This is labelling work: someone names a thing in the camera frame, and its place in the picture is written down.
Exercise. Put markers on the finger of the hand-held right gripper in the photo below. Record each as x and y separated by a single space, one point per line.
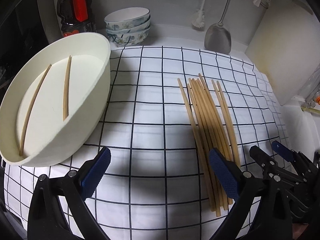
281 148
260 156

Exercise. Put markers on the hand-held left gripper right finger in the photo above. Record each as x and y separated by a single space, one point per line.
225 175

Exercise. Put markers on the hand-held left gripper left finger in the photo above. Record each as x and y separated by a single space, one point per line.
96 173

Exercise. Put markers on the pile of bamboo sticks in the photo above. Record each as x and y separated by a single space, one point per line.
207 120

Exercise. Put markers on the white oval basin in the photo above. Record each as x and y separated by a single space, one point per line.
45 122

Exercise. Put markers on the wooden chopstick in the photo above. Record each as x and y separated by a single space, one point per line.
47 71
66 92

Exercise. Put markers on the clear plastic item orange cap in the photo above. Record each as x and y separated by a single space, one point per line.
311 100

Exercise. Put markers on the white black checkered cloth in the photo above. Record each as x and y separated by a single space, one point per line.
150 105

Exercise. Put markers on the white cutting board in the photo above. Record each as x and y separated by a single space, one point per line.
280 55

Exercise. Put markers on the metal cooking spatula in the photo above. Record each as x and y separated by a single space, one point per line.
217 37

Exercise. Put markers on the floral ceramic bowl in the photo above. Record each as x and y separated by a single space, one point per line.
125 16
127 40
136 30

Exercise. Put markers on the white dish brush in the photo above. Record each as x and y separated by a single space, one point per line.
198 20

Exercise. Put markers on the dark soy sauce bottle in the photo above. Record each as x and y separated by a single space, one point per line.
67 12

